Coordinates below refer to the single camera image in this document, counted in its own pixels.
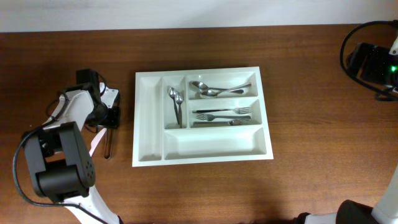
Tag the long steel tongs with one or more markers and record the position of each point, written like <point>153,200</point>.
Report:
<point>110,141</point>

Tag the steel fork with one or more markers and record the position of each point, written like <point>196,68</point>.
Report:
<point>235,122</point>

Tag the steel fork horizontal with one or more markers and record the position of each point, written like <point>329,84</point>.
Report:
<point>243,110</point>

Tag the white cutlery tray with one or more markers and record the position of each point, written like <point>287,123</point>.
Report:
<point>158,139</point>

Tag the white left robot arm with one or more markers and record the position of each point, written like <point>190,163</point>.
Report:
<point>60,165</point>

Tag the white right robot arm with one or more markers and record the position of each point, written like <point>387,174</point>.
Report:
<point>349,211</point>

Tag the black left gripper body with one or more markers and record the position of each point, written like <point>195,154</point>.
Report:
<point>102,116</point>

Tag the steel tablespoon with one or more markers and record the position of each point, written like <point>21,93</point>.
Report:
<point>214,93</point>
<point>203,87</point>

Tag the small steel teaspoon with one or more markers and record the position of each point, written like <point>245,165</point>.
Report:
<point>172,93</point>
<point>179,101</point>

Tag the white plastic knife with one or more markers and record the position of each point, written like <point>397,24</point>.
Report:
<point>96,140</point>

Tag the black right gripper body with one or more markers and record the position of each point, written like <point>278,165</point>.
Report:
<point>380,66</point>

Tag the steel fork slanted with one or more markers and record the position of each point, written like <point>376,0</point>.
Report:
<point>210,117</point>

